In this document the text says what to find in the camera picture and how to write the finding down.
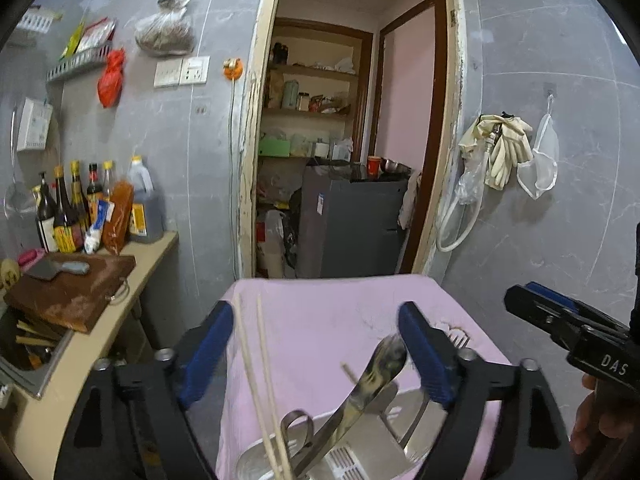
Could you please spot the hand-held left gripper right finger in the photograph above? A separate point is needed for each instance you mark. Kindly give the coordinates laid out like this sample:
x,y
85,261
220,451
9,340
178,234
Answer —
x,y
425,355

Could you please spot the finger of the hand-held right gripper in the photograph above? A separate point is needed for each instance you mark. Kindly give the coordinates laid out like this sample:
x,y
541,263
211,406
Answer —
x,y
552,296
540,317

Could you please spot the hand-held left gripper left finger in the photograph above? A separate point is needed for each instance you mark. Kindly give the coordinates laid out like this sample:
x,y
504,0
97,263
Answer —
x,y
210,350

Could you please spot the wooden chopstick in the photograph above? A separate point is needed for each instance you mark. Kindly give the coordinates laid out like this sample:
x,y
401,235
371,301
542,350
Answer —
x,y
265,360
247,355

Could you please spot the large silver spoon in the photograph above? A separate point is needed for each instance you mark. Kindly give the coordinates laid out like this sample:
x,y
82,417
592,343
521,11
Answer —
x,y
372,380

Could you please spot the steel utensil holder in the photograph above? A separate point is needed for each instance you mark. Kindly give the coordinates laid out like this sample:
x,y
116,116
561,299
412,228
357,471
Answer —
x,y
345,462

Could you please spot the person's right hand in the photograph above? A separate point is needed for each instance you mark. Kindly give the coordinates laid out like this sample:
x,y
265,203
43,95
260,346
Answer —
x,y
584,425

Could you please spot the pink floral cloth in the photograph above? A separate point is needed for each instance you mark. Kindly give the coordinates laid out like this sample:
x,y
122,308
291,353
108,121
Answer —
x,y
320,320

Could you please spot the white plastic jug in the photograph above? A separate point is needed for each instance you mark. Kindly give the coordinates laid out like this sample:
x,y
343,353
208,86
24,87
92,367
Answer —
x,y
274,250

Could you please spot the white mesh filter bag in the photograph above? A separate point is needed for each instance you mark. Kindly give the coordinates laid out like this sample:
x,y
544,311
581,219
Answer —
x,y
542,160

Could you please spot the clear plastic bag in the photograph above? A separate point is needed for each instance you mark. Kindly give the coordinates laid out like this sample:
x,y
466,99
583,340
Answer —
x,y
470,185

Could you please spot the wooden cutting board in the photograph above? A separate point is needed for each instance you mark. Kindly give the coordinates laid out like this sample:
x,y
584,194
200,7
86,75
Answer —
x,y
75,295

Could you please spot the large dark oil jug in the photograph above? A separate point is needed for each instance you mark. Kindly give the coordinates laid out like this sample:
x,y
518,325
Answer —
x,y
150,210

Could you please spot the cream rubber gloves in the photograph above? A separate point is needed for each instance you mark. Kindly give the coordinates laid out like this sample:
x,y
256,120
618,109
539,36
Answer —
x,y
507,150

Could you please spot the grey appliance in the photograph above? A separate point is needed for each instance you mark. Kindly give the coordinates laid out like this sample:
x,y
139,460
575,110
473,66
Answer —
x,y
350,220

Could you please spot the white cloth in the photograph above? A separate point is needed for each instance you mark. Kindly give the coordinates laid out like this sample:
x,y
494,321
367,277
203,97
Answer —
x,y
409,200

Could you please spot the white and blue tube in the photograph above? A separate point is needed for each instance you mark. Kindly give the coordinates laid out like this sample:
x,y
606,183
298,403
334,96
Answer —
x,y
95,240

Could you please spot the orange seasoning packet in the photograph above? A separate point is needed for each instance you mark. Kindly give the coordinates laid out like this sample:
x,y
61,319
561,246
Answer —
x,y
117,220

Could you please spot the steel sink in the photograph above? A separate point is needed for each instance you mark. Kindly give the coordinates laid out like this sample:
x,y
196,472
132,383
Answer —
x,y
35,385

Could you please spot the steel bowl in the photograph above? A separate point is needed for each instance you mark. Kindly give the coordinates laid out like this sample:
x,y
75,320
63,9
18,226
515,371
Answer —
x,y
395,166

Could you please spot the dark bottle with yellow label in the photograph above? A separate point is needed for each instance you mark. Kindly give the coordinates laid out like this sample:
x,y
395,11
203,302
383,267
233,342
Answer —
x,y
65,225

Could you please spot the red cup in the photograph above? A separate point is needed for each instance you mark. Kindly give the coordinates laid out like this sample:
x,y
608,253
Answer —
x,y
374,165

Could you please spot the clear bottle with yellow cap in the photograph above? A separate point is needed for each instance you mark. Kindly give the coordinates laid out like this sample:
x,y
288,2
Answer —
x,y
107,180

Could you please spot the dark bottle with red label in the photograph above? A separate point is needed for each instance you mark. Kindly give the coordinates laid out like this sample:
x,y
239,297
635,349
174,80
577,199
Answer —
x,y
94,187

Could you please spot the pink scrubber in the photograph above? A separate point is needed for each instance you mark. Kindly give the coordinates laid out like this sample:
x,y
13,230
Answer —
x,y
32,256

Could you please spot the dark bottle with yellow cap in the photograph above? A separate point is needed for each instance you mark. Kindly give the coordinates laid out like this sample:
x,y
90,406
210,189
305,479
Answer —
x,y
77,195

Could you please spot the dark pump bottle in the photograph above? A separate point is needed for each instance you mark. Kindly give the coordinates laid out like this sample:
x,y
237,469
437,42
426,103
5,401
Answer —
x,y
46,220

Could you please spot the green box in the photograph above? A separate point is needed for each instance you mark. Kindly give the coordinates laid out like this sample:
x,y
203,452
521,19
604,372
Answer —
x,y
274,147

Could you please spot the yellow round sponge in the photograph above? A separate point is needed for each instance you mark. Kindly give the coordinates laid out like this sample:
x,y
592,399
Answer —
x,y
9,274

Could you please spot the glass jar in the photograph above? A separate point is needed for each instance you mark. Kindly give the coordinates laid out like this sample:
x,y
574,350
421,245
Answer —
x,y
303,101

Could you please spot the mint green thermos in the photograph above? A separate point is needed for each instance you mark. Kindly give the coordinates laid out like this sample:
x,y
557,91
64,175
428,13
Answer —
x,y
290,95

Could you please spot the red plastic bag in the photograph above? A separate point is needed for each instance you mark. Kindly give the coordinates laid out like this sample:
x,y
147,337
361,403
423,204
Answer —
x,y
111,80

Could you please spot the pantry shelf unit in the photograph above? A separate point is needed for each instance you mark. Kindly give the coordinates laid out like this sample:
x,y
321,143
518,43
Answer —
x,y
320,72

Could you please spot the clear bag of dried goods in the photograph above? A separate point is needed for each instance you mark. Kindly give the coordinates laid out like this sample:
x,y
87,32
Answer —
x,y
165,32

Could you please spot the red and white packet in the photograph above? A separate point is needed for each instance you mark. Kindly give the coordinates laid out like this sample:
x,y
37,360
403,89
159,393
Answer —
x,y
97,35

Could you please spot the yellow packet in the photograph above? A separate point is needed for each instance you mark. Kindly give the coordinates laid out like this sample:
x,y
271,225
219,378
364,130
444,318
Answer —
x,y
74,40

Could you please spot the wooden door frame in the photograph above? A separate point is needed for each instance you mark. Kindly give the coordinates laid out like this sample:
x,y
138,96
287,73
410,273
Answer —
x,y
247,135

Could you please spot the white wall switch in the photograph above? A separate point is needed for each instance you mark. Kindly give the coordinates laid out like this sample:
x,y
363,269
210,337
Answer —
x,y
167,73

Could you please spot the white wall socket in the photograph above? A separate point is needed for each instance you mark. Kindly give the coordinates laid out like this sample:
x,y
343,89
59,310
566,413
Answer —
x,y
195,70

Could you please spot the white wall box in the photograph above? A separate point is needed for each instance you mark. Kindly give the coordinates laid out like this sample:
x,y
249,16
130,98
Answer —
x,y
34,125

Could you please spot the grey wall shelf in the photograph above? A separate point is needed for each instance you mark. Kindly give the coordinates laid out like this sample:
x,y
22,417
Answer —
x,y
80,62

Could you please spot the white wall rack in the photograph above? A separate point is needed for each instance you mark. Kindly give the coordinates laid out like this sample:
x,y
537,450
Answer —
x,y
40,19

